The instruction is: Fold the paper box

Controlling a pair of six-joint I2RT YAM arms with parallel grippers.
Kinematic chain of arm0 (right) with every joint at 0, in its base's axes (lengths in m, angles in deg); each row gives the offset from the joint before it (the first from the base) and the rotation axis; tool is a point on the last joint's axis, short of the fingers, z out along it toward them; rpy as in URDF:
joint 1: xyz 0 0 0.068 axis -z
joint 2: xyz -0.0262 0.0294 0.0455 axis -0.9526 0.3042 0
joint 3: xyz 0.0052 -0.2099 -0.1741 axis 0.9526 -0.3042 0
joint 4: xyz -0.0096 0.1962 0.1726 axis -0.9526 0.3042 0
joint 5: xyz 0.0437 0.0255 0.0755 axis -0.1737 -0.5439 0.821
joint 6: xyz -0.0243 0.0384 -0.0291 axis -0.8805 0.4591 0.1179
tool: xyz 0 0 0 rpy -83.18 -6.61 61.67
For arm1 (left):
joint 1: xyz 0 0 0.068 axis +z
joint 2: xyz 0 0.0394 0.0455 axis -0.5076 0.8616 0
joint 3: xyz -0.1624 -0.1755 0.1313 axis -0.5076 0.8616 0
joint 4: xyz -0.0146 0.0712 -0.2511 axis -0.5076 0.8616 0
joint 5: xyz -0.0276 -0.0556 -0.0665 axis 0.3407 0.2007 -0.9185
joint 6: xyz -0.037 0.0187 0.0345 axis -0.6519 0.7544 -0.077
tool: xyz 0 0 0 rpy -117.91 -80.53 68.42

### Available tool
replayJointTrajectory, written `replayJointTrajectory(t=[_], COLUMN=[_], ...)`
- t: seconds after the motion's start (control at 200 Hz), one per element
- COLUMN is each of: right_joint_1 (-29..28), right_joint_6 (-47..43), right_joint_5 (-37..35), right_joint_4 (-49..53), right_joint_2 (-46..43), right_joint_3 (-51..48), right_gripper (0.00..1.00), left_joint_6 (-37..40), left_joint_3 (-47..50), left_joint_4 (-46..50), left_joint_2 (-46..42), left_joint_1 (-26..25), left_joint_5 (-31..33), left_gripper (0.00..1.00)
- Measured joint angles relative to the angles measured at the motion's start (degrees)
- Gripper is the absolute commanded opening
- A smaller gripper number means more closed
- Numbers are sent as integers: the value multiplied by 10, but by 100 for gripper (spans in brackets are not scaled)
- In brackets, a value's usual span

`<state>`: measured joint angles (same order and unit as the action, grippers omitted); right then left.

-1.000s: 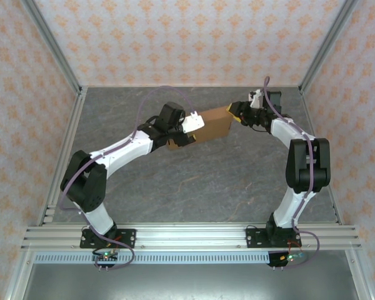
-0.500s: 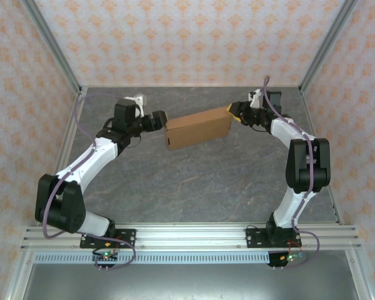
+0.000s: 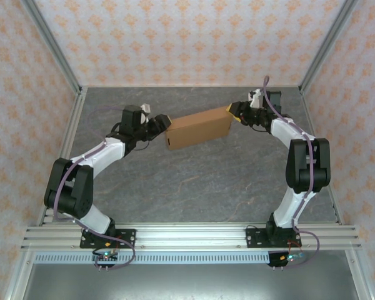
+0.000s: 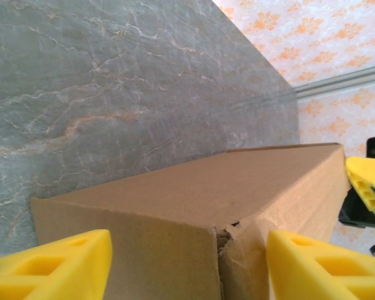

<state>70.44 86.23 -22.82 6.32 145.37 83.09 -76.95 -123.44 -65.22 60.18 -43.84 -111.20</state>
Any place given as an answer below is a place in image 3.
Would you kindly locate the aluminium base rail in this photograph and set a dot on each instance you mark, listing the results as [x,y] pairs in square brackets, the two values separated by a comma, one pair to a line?
[190,237]

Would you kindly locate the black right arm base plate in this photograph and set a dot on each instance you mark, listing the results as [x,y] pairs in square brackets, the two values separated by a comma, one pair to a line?
[253,237]

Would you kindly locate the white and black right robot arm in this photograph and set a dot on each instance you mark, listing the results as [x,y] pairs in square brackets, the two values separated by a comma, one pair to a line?
[306,165]

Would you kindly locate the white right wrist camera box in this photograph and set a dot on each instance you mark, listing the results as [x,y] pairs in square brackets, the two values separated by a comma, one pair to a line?
[255,97]

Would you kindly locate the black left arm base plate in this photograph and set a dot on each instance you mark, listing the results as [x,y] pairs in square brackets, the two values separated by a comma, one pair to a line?
[128,237]

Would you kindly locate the aluminium frame post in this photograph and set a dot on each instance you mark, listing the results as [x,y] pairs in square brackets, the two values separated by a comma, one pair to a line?
[328,43]
[50,43]

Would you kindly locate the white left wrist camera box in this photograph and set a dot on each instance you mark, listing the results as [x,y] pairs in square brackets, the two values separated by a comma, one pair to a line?
[146,111]

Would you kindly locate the aluminium table side rail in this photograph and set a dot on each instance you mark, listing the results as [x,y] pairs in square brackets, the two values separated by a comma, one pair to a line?
[312,115]
[70,134]

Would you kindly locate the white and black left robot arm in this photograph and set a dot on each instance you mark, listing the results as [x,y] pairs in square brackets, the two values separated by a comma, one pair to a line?
[68,187]

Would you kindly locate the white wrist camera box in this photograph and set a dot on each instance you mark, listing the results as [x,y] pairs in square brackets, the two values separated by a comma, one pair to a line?
[255,97]
[146,111]

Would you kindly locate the brown cardboard box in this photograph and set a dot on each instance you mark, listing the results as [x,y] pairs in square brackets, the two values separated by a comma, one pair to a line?
[200,131]

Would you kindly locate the grey metal sheet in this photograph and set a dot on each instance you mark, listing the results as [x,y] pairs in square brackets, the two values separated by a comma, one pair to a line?
[190,282]

